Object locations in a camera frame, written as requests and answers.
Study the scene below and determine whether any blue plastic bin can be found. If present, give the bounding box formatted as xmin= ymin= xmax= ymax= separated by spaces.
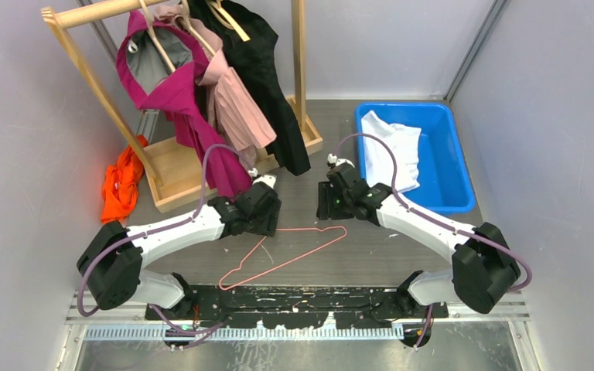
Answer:
xmin=355 ymin=102 xmax=475 ymax=214

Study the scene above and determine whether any orange cloth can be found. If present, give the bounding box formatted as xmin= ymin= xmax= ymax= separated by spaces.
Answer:
xmin=101 ymin=146 xmax=145 ymax=224

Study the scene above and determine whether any wooden hanger under magenta dress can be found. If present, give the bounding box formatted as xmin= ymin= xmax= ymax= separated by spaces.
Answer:
xmin=138 ymin=0 xmax=176 ymax=73

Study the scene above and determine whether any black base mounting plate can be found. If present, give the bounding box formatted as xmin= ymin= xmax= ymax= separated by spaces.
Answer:
xmin=145 ymin=285 xmax=449 ymax=346

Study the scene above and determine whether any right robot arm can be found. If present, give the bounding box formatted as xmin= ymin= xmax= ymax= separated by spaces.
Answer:
xmin=316 ymin=163 xmax=521 ymax=318

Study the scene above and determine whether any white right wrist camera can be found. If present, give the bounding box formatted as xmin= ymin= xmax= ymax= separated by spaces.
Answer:
xmin=326 ymin=153 xmax=355 ymax=169

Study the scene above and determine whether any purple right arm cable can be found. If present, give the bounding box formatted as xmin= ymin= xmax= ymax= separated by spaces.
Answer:
xmin=327 ymin=133 xmax=534 ymax=349

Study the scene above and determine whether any magenta dress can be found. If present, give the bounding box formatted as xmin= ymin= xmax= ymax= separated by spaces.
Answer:
xmin=116 ymin=10 xmax=252 ymax=197

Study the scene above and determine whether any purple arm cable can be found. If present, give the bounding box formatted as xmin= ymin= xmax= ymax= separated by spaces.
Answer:
xmin=76 ymin=144 xmax=257 ymax=318
xmin=327 ymin=133 xmax=534 ymax=349

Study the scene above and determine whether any white skirt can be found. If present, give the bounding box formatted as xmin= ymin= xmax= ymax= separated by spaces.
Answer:
xmin=360 ymin=111 xmax=422 ymax=192

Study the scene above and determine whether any aluminium rail frame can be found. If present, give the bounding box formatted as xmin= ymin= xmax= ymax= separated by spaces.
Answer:
xmin=67 ymin=285 xmax=529 ymax=345

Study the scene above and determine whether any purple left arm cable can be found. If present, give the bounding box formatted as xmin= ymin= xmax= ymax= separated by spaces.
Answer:
xmin=76 ymin=144 xmax=257 ymax=318

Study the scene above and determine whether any wooden clothes rack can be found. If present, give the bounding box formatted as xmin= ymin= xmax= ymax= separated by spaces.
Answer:
xmin=41 ymin=0 xmax=323 ymax=213

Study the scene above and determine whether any wooden hanger under pink garment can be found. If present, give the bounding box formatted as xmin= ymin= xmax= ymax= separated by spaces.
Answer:
xmin=178 ymin=0 xmax=216 ymax=56

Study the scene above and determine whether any pink pleated garment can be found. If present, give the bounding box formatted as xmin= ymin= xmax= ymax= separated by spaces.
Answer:
xmin=154 ymin=4 xmax=276 ymax=169

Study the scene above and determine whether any wooden hanger under black garment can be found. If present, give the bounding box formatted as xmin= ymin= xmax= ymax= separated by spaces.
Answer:
xmin=206 ymin=0 xmax=251 ymax=42

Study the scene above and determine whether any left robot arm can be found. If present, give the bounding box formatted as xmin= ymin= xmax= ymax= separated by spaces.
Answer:
xmin=77 ymin=175 xmax=282 ymax=319

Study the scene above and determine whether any black garment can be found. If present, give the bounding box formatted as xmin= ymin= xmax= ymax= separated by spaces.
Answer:
xmin=189 ymin=1 xmax=311 ymax=176

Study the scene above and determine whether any pink wire hanger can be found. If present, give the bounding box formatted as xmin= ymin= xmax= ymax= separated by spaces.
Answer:
xmin=217 ymin=224 xmax=348 ymax=291

